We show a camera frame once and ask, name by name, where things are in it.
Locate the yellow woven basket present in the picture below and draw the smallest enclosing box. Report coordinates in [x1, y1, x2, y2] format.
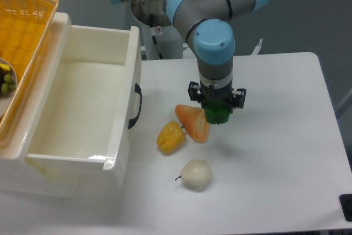
[1, 0, 59, 146]

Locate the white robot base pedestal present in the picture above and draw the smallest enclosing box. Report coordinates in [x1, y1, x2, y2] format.
[130, 0, 190, 61]

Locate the black drawer handle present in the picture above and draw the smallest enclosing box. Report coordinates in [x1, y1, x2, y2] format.
[128, 83, 142, 129]

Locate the green bell pepper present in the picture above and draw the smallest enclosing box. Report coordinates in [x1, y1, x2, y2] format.
[204, 102, 231, 125]

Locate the green grapes bunch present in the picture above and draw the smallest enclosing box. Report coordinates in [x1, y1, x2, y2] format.
[1, 73, 17, 95]

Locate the white pear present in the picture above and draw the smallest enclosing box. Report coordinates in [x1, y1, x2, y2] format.
[174, 159, 212, 188]

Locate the orange bread piece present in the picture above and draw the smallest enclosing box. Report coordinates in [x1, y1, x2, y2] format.
[175, 105, 210, 143]

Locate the black object at table edge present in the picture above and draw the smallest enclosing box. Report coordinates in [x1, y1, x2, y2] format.
[339, 194, 352, 222]

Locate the yellow fruit on plate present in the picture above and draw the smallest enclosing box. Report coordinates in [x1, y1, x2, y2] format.
[0, 63, 12, 74]

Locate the white drawer cabinet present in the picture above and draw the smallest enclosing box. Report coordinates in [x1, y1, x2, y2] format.
[1, 12, 79, 196]

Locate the white bracket behind table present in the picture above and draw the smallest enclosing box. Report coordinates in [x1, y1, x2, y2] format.
[250, 38, 263, 56]

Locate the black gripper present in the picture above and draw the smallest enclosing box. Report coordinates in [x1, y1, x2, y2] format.
[188, 80, 246, 113]

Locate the white upper drawer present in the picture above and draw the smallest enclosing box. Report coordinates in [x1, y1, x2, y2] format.
[26, 26, 142, 184]

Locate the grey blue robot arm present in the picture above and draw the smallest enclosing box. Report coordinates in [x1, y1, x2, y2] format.
[111, 0, 269, 124]

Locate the yellow bell pepper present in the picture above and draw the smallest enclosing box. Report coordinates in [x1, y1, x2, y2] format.
[157, 121, 186, 154]

